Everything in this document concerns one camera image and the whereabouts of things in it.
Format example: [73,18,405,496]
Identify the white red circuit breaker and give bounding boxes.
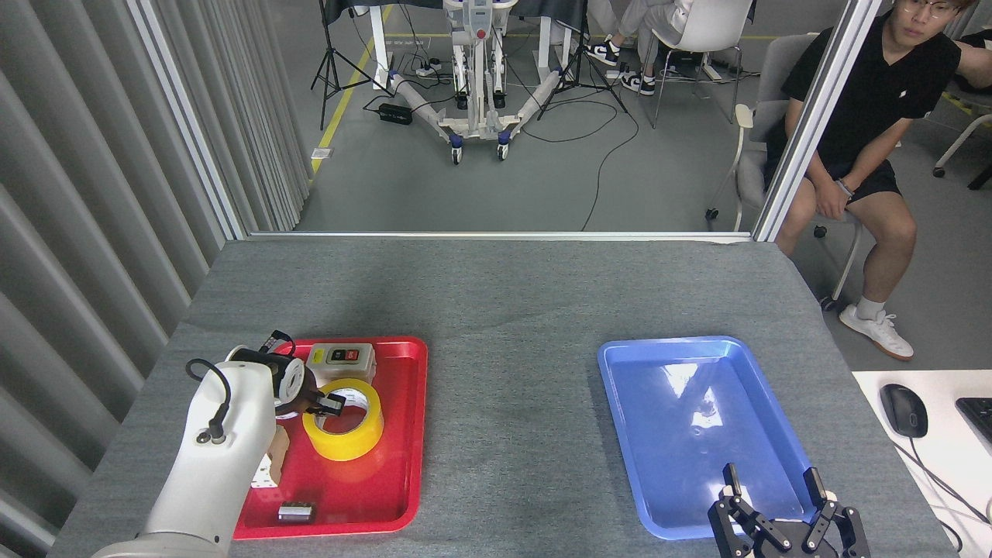
[250,425,291,489]

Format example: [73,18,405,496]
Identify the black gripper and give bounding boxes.
[294,368,347,419]
[708,463,870,558]

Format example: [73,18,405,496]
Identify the red plastic tray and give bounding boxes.
[232,336,429,541]

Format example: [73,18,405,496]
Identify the white two-button switch box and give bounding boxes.
[306,343,377,388]

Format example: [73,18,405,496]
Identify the person with white shoe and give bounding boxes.
[955,35,992,98]

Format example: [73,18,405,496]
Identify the blue plastic tray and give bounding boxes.
[597,336,832,541]

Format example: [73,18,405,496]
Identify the black mouse cable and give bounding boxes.
[897,436,992,536]

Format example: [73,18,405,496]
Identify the grey white office chair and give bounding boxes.
[705,33,865,311]

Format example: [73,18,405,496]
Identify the white shell chair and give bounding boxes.
[635,0,756,129]

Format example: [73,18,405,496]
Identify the person on grey chair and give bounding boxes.
[763,0,981,363]

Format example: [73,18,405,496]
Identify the silver aluminium post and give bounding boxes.
[750,0,884,243]

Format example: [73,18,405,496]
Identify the grey felt table cloth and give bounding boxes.
[46,236,958,558]

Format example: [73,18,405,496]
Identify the black keyboard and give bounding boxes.
[956,397,992,454]

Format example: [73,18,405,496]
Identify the black floor cable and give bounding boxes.
[519,93,640,232]

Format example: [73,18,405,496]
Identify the white stand on wheels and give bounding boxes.
[387,0,563,165]

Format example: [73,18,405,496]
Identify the person on white chair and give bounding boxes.
[584,0,694,96]

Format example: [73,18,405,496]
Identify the white desk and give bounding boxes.
[852,370,992,558]

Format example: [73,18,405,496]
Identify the black tripod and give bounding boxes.
[537,23,630,121]
[310,0,392,131]

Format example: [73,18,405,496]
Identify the yellow tape roll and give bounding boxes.
[301,378,384,463]

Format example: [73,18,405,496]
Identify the black computer mouse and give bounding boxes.
[880,384,929,439]

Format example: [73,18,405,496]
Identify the silver aluminium rail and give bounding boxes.
[246,231,754,241]

